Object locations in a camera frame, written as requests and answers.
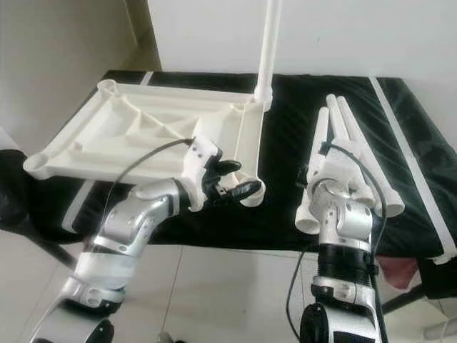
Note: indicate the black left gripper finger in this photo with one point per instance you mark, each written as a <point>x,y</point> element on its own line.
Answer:
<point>244,191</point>
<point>228,167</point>

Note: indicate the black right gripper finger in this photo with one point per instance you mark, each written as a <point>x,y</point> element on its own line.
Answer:
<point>304,176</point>

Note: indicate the white plastic table top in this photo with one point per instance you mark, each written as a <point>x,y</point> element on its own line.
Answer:
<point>107,150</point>

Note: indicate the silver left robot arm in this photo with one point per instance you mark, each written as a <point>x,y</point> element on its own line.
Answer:
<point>150,204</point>

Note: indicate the black table cloth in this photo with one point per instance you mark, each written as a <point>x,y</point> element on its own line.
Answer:
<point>285,143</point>

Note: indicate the pink soft object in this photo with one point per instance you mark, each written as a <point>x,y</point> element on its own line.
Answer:
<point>396,273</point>
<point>86,248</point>

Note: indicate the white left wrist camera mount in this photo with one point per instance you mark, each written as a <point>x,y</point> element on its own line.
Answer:
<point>203,158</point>

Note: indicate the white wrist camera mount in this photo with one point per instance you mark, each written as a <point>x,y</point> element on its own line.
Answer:
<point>335,171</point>
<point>203,158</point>

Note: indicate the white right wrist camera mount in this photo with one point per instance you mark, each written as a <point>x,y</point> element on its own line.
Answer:
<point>335,171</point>

